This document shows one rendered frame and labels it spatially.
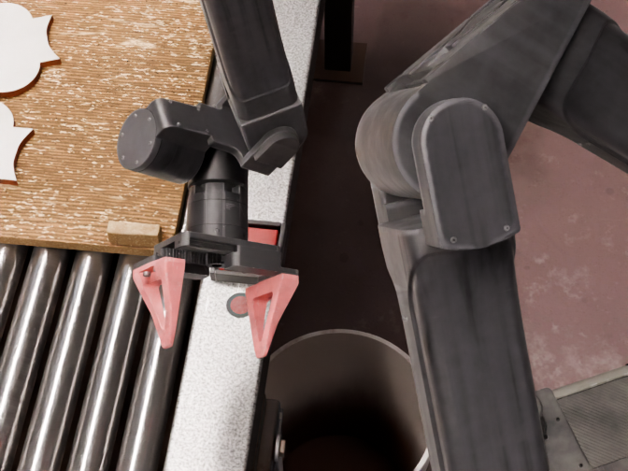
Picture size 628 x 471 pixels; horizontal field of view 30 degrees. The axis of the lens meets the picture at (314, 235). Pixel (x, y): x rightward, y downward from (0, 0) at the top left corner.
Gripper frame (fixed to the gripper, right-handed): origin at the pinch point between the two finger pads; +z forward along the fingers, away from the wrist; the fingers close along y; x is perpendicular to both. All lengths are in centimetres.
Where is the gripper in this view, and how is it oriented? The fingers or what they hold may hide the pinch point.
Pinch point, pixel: (215, 343)
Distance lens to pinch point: 107.2
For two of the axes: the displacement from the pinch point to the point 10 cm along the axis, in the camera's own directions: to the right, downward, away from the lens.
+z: 0.1, 9.6, -2.7
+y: -8.3, -1.4, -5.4
